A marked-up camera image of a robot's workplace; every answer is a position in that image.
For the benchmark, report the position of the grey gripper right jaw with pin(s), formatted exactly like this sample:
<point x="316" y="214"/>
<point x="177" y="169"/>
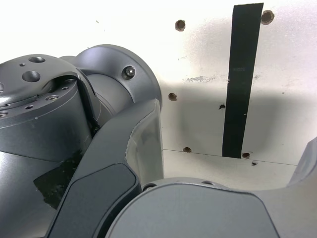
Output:
<point x="203" y="213"/>

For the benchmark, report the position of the black tape strip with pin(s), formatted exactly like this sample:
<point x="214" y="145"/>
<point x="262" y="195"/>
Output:
<point x="240" y="86"/>

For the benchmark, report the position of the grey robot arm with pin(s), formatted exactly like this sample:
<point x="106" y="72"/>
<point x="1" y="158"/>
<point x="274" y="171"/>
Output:
<point x="37" y="119"/>

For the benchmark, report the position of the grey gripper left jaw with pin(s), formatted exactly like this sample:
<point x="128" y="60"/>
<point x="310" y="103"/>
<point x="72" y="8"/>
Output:
<point x="109" y="158"/>

